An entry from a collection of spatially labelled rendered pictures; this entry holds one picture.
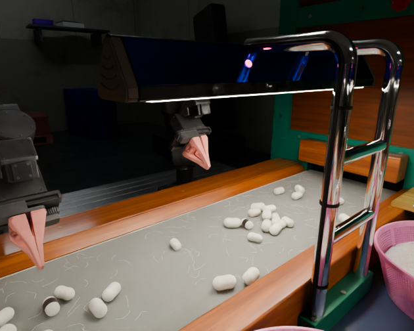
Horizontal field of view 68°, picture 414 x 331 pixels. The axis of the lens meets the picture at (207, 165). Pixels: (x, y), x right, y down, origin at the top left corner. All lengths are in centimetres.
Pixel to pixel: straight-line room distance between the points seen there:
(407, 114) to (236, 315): 73
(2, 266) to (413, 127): 98
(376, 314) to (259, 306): 25
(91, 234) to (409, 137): 84
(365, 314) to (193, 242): 33
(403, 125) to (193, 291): 72
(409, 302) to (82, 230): 60
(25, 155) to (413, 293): 61
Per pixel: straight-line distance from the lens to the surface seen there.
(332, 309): 57
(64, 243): 67
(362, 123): 103
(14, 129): 51
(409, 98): 99
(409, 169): 99
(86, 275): 59
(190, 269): 57
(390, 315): 66
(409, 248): 75
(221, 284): 51
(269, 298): 48
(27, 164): 46
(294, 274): 53
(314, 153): 103
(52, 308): 52
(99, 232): 68
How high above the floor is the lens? 107
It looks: 17 degrees down
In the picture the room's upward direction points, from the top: straight up
